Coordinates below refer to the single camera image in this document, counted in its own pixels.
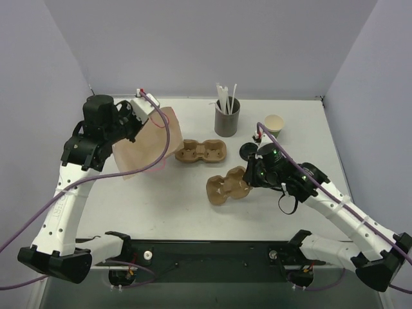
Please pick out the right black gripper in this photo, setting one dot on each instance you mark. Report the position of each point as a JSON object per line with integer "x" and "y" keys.
{"x": 252, "y": 172}

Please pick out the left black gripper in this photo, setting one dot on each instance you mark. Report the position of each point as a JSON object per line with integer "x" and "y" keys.
{"x": 129, "y": 125}

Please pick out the brown paper takeout bag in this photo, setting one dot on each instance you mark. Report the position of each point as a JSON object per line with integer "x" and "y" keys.
{"x": 149, "y": 142}

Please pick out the brown cardboard cup carrier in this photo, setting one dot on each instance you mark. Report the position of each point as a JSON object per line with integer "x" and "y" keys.
{"x": 220, "y": 188}
{"x": 209, "y": 151}

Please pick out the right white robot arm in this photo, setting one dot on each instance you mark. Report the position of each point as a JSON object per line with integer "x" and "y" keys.
{"x": 375, "y": 254}

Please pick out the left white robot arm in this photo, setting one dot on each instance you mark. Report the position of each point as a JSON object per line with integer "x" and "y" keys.
{"x": 54, "y": 251}

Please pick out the green paper coffee cup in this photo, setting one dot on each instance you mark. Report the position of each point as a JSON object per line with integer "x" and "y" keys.
{"x": 274, "y": 124}

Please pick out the black plastic cup lid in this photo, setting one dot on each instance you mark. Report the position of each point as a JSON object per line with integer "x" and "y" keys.
{"x": 247, "y": 149}

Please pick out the grey cylindrical straw holder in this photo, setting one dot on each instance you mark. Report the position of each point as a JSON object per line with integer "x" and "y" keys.
{"x": 226, "y": 125}

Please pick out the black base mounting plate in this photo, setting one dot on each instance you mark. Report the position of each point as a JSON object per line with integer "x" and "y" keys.
{"x": 175, "y": 261}

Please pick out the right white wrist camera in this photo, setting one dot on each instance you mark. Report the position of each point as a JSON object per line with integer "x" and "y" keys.
{"x": 261, "y": 139}

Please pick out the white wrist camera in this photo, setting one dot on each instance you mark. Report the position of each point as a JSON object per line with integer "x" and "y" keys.
{"x": 142, "y": 108}
{"x": 261, "y": 139}

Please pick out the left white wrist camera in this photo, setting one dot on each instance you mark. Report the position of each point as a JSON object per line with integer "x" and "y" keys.
{"x": 142, "y": 108}

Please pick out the aluminium frame rail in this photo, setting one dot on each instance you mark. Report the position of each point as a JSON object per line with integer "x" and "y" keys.
{"x": 68, "y": 267}

